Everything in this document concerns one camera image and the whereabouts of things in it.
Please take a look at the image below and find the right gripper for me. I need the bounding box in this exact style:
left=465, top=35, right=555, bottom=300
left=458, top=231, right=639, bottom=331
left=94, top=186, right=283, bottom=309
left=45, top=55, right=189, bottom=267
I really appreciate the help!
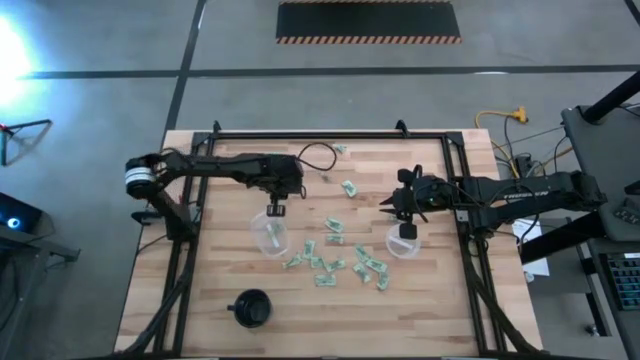
left=378, top=164, right=454, bottom=240

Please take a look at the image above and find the clear plastic container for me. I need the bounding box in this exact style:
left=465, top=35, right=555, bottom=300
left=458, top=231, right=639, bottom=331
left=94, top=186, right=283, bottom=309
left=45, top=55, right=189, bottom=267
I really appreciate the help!
left=384, top=223, right=424, bottom=260
left=249, top=210, right=291, bottom=259

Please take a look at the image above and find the black power strip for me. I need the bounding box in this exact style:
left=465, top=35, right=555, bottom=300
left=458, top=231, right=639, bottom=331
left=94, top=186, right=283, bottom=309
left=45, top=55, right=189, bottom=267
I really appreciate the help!
left=514, top=153, right=537, bottom=177

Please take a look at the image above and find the white paper sheet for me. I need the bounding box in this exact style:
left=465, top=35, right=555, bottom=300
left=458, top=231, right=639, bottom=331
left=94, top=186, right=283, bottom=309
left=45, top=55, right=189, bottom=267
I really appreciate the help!
left=512, top=218, right=551, bottom=278

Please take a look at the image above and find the black diagonal support beam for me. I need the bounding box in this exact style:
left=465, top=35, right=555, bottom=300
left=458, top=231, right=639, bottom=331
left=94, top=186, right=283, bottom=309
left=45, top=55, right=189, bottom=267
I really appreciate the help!
left=519, top=213, right=607, bottom=265

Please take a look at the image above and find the black hazard-striped floor mat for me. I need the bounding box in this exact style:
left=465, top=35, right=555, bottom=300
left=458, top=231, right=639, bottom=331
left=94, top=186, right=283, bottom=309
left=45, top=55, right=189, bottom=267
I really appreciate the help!
left=275, top=0, right=462, bottom=45

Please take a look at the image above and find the grey desk surface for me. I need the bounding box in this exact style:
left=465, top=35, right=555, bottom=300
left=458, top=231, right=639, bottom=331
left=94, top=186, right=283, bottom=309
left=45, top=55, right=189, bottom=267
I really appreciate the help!
left=560, top=104, right=640, bottom=244

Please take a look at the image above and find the small black keypad device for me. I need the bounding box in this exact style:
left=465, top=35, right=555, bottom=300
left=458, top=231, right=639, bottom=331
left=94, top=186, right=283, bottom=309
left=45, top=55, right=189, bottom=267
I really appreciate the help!
left=612, top=197, right=640, bottom=226

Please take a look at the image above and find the backlit computer keyboard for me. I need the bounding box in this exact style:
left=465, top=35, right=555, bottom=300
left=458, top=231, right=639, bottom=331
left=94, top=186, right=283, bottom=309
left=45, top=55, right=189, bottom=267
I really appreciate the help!
left=599, top=251, right=640, bottom=312

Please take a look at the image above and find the black diagonal stand pole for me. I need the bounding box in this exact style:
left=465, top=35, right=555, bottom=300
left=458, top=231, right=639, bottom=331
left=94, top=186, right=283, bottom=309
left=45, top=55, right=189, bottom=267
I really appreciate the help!
left=582, top=69, right=640, bottom=125

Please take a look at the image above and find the dark metal side stand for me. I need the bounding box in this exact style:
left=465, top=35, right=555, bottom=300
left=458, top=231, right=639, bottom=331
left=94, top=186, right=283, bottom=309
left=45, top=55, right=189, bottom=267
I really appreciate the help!
left=0, top=227, right=82, bottom=301

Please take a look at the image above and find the dark grey office desk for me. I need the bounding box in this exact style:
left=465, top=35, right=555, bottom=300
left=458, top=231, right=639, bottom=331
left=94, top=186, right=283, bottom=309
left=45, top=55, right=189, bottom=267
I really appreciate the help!
left=574, top=237, right=640, bottom=360

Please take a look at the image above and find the black triangular floor stand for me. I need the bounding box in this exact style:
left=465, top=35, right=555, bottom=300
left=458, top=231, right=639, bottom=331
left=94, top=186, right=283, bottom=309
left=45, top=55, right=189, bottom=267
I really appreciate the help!
left=0, top=118, right=54, bottom=167

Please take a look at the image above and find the black computer blue light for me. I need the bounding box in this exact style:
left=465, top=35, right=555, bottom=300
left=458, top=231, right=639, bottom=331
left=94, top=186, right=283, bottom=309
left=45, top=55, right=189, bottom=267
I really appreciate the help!
left=0, top=192, right=44, bottom=234

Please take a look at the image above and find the black metal table frame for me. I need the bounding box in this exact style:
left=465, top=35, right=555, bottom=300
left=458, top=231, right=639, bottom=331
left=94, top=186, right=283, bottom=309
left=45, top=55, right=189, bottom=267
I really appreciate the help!
left=114, top=119, right=544, bottom=360

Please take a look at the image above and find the black looped camera cable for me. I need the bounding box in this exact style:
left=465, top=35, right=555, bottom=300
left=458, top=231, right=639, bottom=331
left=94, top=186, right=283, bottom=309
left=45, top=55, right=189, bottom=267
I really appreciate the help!
left=297, top=142, right=339, bottom=172

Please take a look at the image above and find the black cup with handle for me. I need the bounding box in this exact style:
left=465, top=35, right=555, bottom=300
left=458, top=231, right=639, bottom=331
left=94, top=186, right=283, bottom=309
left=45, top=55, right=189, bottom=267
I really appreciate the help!
left=226, top=288, right=274, bottom=330

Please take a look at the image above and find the yellow extension cord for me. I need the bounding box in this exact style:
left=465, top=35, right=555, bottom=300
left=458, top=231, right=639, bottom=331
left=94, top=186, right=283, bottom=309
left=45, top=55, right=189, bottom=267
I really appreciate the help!
left=473, top=105, right=575, bottom=180

